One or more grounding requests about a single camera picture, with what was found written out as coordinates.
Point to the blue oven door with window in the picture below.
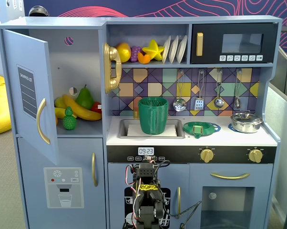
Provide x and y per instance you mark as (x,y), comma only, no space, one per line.
(196,181)

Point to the yellow toy lemon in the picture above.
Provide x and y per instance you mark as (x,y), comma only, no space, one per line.
(59,103)

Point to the yellow bean bag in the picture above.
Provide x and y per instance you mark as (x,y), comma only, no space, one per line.
(0,114)

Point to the blue dishwasher door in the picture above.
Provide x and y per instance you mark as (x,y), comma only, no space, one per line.
(115,181)

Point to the red toy pepper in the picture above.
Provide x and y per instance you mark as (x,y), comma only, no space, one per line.
(95,107)

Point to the blue door with shopping list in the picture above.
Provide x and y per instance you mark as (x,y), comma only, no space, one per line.
(26,124)

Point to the metal toy ladle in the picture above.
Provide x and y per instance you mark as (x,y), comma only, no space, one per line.
(219,103)

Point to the blue wooden toy kitchen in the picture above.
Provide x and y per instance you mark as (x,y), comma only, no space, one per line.
(157,20)

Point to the green toy pear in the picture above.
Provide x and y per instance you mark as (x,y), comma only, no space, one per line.
(85,99)

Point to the black helmet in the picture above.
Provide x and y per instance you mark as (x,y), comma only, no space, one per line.
(38,11)

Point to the silver toy pot with lid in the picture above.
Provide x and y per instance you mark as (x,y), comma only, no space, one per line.
(246,124)

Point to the blue fridge door with dispenser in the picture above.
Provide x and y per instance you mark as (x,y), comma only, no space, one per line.
(38,155)

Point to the small yellow toy banana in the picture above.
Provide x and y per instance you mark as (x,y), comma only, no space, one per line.
(59,112)

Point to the orange toy fruit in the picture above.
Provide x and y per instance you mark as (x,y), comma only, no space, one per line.
(56,120)

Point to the gold toy telephone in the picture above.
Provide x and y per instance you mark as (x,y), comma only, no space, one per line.
(110,51)

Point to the black toy microwave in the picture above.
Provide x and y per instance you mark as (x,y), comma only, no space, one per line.
(229,29)

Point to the orange toy slice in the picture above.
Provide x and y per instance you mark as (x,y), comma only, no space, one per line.
(143,59)

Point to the yellow red toy mango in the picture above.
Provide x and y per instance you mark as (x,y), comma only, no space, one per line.
(124,52)

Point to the white toy plate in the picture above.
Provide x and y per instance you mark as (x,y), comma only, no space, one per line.
(181,48)
(166,50)
(173,49)

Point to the yellow toy starfruit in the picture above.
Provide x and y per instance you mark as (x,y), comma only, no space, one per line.
(154,50)

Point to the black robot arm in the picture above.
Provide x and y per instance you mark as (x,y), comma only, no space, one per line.
(146,212)

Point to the green round lid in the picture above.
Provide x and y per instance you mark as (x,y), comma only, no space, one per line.
(205,127)

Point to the metal toy spatula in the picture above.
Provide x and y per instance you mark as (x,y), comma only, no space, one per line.
(199,104)

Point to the grey toy sink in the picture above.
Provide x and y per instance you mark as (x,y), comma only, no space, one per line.
(122,128)

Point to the gold toy faucet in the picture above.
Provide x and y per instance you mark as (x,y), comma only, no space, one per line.
(136,115)

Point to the large yellow toy banana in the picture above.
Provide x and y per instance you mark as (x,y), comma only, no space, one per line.
(86,114)

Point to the green toy pineapple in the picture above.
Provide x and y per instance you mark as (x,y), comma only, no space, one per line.
(69,121)

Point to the purple toy grapes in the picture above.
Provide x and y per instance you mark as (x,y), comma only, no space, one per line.
(135,53)

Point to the gold stove knob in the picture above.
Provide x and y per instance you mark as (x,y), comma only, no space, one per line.
(255,155)
(207,155)

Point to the metal toy spoon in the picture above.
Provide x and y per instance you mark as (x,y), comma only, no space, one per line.
(237,103)

